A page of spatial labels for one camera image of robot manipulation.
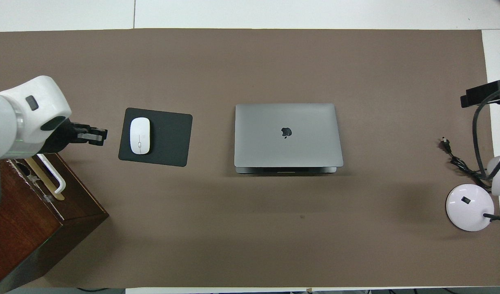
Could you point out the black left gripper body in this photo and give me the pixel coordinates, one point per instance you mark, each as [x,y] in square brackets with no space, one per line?
[66,136]

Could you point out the silver grey laptop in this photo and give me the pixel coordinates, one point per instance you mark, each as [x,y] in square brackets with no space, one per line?
[286,147]

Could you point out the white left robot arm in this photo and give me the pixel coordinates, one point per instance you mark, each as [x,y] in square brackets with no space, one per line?
[25,118]

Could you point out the white computer mouse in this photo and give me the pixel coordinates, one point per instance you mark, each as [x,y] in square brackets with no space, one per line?
[139,136]

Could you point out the black mouse pad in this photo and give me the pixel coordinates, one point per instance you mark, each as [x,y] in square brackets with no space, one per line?
[168,139]

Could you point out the dark brown wooden box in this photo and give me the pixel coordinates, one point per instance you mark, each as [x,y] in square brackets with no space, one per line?
[25,228]

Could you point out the white desk lamp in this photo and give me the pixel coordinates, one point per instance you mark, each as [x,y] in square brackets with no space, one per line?
[468,208]

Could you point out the brown table mat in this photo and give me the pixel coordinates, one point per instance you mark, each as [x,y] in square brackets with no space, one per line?
[274,237]

